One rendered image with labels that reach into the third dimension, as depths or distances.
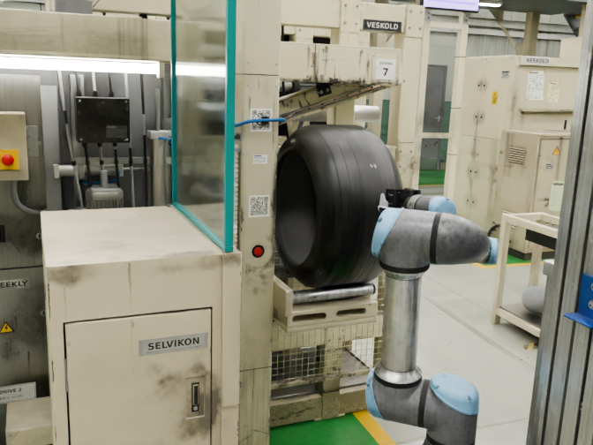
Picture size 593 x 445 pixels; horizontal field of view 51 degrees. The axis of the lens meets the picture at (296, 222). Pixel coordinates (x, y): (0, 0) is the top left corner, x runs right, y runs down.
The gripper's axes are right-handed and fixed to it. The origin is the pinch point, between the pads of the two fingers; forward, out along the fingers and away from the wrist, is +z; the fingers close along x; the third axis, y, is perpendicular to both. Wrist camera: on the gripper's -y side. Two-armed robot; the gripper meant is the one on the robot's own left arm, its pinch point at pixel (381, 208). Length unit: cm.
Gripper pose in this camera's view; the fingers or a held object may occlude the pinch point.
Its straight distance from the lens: 208.0
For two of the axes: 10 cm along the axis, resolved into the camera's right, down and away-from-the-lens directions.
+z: -3.9, -0.9, 9.2
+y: -0.1, -9.9, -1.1
